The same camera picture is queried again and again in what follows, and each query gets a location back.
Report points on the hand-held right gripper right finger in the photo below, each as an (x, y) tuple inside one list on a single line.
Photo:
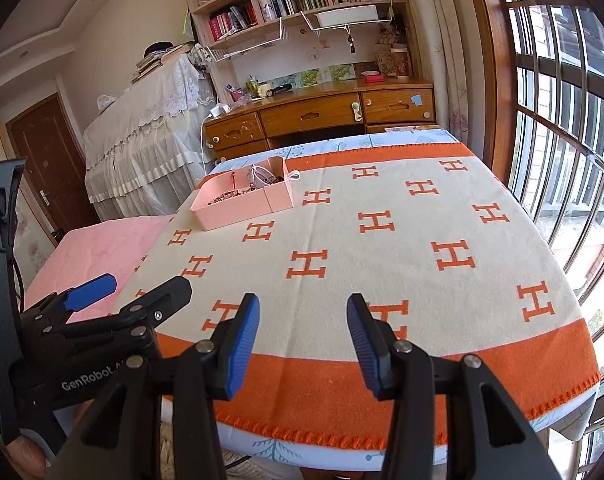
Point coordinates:
[(364, 345)]

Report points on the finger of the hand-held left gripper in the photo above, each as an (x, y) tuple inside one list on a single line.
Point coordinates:
[(166, 295), (89, 290)]

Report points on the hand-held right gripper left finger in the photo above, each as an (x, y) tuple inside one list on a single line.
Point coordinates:
[(242, 345)]

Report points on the pink jewelry box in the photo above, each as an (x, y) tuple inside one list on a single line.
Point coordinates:
[(242, 210)]

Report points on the person's left hand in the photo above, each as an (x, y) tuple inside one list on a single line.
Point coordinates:
[(26, 460)]

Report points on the pink plush mat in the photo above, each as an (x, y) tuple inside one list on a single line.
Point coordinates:
[(96, 250)]

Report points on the frosted glass door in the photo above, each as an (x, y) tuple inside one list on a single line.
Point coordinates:
[(34, 230)]

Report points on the orange and cream blanket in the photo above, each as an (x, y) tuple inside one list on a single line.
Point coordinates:
[(382, 260)]

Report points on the brown wooden door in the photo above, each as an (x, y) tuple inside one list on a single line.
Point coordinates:
[(46, 160)]

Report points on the piano with white lace cover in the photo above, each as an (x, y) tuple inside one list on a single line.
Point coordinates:
[(141, 160)]

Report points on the wooden desk with drawers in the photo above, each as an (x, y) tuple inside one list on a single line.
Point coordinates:
[(307, 115)]

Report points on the stack of books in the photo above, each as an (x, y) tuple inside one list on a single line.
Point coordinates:
[(156, 62)]

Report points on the green and white drawer latch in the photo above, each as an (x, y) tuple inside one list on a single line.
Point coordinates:
[(356, 111)]

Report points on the black flashlight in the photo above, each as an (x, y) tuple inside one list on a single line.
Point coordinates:
[(282, 89)]

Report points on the green leaf pictures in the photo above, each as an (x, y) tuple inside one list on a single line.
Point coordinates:
[(309, 76)]

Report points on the red box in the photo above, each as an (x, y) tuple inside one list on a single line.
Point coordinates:
[(374, 79)]

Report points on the wooden bookshelf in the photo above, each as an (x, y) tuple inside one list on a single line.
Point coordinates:
[(197, 25)]

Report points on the row of red books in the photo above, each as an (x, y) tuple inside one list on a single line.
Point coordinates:
[(226, 22)]

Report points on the patterned paper cup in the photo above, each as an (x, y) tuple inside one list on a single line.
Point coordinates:
[(402, 62)]

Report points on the patterned paper bag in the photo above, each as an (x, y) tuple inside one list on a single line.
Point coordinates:
[(384, 60)]

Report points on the pale floral curtain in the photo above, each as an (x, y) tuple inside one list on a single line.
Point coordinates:
[(442, 60)]

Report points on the window with metal grille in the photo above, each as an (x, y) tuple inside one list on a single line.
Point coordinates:
[(557, 110)]

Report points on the white tray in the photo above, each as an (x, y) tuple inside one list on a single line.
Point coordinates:
[(347, 16)]

